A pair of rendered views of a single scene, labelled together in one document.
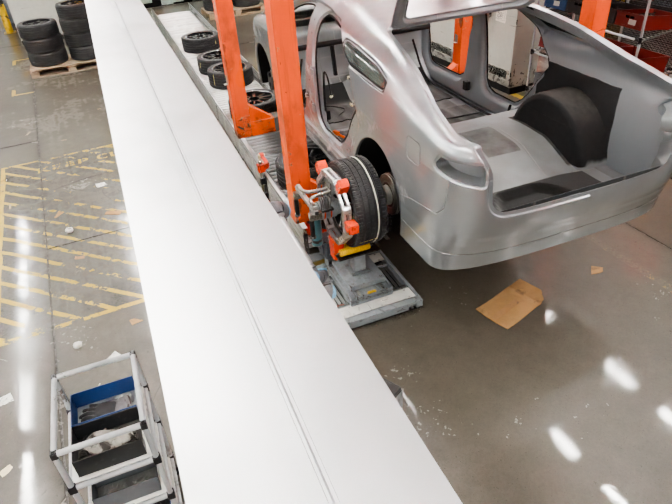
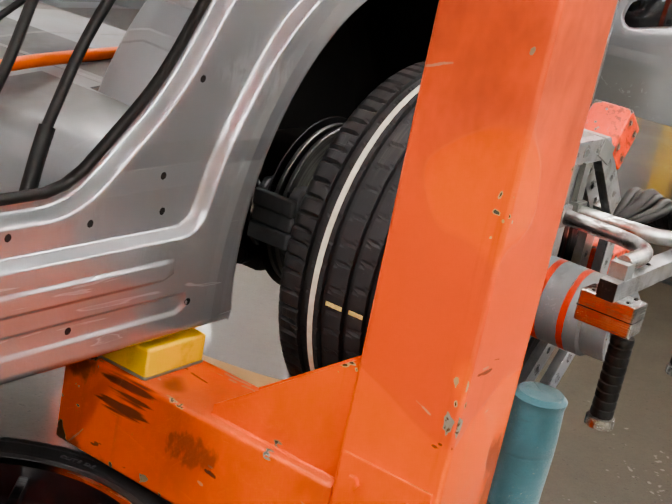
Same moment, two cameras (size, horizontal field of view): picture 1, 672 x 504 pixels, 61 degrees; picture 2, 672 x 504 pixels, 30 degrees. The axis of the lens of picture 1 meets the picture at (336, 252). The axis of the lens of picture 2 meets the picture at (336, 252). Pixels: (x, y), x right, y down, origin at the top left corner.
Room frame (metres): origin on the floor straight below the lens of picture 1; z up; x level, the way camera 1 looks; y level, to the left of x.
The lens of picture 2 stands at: (5.13, 1.38, 1.49)
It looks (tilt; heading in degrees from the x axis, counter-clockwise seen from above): 18 degrees down; 232
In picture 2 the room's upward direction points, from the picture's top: 12 degrees clockwise
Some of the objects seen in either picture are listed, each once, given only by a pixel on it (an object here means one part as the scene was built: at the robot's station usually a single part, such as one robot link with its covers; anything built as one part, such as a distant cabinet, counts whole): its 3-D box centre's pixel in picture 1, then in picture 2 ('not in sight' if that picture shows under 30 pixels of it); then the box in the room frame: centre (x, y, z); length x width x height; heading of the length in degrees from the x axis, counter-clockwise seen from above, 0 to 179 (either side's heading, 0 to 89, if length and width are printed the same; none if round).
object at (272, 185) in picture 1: (267, 179); not in sight; (5.23, 0.65, 0.28); 2.47 x 0.09 x 0.22; 20
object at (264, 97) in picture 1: (255, 105); not in sight; (7.09, 0.91, 0.39); 0.66 x 0.66 x 0.24
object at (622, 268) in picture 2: (311, 183); (597, 219); (3.67, 0.14, 1.03); 0.19 x 0.18 x 0.11; 110
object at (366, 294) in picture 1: (359, 278); not in sight; (3.66, -0.18, 0.13); 0.50 x 0.36 x 0.10; 20
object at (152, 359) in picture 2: not in sight; (145, 341); (4.21, -0.22, 0.71); 0.14 x 0.14 x 0.05; 20
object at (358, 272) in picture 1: (357, 258); not in sight; (3.68, -0.17, 0.32); 0.40 x 0.30 x 0.28; 20
